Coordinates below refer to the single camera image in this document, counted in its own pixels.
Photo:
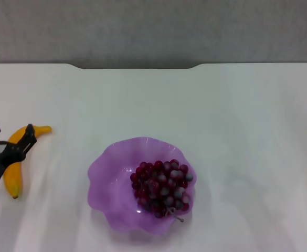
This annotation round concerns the purple wavy plastic bowl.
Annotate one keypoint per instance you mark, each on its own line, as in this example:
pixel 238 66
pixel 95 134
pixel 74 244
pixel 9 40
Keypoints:
pixel 111 189

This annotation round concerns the red grape bunch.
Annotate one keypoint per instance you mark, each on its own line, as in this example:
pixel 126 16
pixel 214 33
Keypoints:
pixel 161 186

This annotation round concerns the yellow banana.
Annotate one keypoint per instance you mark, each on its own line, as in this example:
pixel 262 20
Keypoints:
pixel 13 176

